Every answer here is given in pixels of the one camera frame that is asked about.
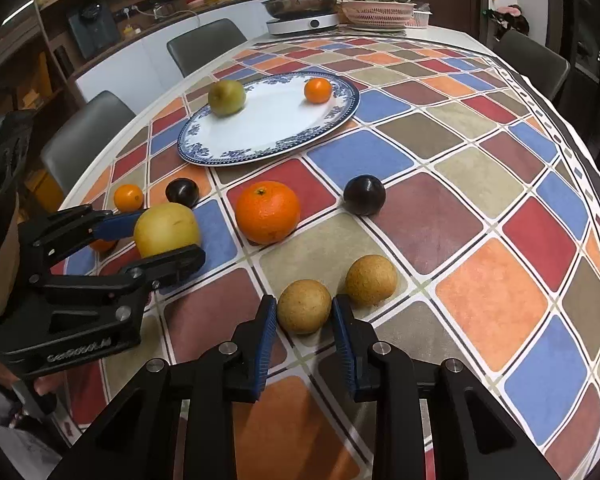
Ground green apple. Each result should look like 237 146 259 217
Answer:
208 79 246 117

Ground pink plastic basket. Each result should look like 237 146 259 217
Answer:
340 0 417 30

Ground large yellow pear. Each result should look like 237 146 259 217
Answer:
133 203 201 260

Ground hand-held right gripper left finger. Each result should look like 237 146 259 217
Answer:
47 294 279 480

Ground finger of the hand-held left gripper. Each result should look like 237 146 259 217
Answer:
30 243 207 293
20 204 143 264

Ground grey dining chair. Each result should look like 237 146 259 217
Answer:
494 29 572 102
166 18 249 79
40 90 137 197

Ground black countertop appliance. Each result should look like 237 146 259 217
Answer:
68 2 121 60

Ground steel pan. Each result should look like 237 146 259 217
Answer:
260 0 341 23

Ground large orange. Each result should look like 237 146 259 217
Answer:
235 181 301 245

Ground brown round fruit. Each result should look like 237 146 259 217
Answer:
277 279 333 335
345 254 399 307

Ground white induction cooker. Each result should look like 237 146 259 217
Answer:
265 13 342 36

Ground dark purple plum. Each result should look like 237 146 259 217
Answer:
343 174 387 217
165 178 200 209

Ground dark pile with pink cloth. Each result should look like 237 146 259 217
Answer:
489 4 531 36

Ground white sideboard cabinet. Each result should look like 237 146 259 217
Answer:
74 0 377 113

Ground dark glass sliding door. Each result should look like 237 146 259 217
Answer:
545 0 600 161

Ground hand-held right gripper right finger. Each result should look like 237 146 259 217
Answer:
331 294 561 480

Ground blue patterned white plate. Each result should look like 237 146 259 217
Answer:
176 72 361 167

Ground colourful checkered tablecloth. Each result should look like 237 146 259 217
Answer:
62 35 600 480

